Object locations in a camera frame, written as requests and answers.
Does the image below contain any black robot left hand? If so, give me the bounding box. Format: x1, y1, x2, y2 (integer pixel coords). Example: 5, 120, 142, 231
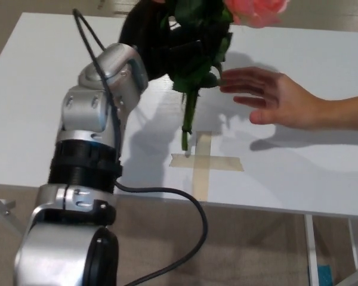
118, 0, 204, 81

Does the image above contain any person's bare hand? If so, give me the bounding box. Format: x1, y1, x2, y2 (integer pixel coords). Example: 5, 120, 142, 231
219, 67, 320, 131

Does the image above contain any pink artificial rose bouquet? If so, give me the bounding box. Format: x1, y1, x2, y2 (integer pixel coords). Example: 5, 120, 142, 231
150, 0, 290, 151

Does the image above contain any person's bare forearm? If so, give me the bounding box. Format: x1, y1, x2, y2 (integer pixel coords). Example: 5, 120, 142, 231
313, 94, 358, 132

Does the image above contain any short beige tape strip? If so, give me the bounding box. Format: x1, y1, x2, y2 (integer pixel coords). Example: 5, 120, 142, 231
169, 153, 246, 173

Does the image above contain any long beige tape strip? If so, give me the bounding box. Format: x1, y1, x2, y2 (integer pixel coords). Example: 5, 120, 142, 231
192, 130, 213, 202

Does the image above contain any thick white table leg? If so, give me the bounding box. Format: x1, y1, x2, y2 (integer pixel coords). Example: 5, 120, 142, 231
304, 214, 319, 286

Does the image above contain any thin white table leg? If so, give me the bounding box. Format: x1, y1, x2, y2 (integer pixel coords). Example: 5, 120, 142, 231
347, 219, 358, 271

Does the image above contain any blue floor tape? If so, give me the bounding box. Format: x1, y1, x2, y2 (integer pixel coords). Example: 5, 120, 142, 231
317, 264, 332, 286

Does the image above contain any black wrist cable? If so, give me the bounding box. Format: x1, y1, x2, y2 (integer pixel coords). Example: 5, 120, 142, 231
73, 8, 208, 286

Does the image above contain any grey metal frame bar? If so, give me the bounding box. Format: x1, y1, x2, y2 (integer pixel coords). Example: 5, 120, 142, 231
337, 263, 358, 286
0, 189, 27, 239

